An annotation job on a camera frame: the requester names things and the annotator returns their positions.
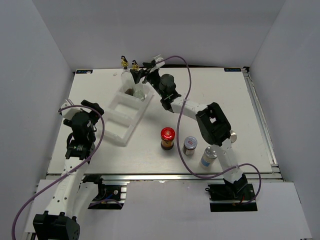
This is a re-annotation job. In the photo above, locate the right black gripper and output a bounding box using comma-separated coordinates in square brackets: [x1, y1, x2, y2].
[130, 62, 166, 98]

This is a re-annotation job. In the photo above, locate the glass bottle dark sauce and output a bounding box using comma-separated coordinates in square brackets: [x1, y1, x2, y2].
[120, 55, 134, 96]

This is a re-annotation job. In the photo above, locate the clear glass oil bottle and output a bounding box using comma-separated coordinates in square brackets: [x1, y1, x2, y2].
[132, 60, 146, 102]

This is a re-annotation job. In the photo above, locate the red lid sauce jar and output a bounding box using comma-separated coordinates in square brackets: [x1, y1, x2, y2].
[160, 127, 176, 151]

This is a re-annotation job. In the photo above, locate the grey lid spice jar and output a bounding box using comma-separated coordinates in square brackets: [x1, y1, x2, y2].
[182, 136, 198, 156]

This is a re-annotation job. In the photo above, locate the blue label sago jar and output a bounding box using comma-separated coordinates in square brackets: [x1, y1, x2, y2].
[199, 146, 218, 169]

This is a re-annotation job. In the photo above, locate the steel lid white grain jar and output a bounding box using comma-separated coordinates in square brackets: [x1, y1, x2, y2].
[230, 130, 238, 144]

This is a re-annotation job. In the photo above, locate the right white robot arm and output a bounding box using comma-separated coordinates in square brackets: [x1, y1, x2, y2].
[130, 69, 248, 200]

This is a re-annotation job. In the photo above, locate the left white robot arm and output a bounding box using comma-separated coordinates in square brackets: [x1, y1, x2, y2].
[32, 100, 106, 240]

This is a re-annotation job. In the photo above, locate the white condiment rack tray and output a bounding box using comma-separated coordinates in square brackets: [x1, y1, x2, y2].
[104, 86, 155, 147]

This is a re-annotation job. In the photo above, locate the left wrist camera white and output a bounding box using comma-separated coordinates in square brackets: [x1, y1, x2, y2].
[57, 99, 82, 121]

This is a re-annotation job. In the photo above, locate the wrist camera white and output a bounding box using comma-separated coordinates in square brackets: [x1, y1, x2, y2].
[57, 99, 82, 121]
[142, 54, 165, 73]

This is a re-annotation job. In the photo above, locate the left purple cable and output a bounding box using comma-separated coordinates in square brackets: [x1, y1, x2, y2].
[13, 106, 123, 240]

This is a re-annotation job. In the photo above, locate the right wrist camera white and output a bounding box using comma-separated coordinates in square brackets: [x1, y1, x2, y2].
[142, 54, 165, 73]

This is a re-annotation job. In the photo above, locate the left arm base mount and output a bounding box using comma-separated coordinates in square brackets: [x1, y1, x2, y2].
[82, 174, 125, 210]

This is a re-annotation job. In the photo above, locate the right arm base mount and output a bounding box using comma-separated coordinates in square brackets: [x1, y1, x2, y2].
[205, 184, 258, 213]

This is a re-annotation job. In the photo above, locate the aluminium table frame rail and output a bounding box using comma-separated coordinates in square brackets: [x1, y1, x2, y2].
[241, 66, 283, 180]

